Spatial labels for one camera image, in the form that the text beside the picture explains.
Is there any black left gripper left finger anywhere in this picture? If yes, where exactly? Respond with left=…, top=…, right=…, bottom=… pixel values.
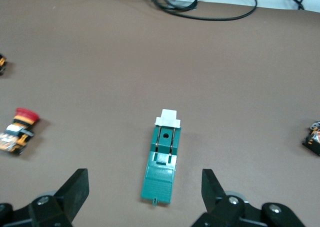
left=28, top=168, right=90, bottom=227

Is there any black pushbutton orange contact block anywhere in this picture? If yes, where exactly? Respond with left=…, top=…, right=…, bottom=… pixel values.
left=302, top=120, right=320, bottom=158

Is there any black looped hub cable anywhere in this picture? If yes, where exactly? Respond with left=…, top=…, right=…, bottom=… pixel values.
left=146, top=0, right=258, bottom=22

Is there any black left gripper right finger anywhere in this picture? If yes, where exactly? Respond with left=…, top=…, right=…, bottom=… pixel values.
left=191, top=168, right=266, bottom=227

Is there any red emergency stop orange block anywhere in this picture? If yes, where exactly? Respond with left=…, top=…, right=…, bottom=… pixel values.
left=0, top=107, right=41, bottom=155

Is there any small orange contact block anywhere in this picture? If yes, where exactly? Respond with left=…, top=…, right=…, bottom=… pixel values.
left=0, top=53, right=7, bottom=75

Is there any green load switch white handle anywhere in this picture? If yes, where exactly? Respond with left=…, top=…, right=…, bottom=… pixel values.
left=140, top=108, right=183, bottom=208

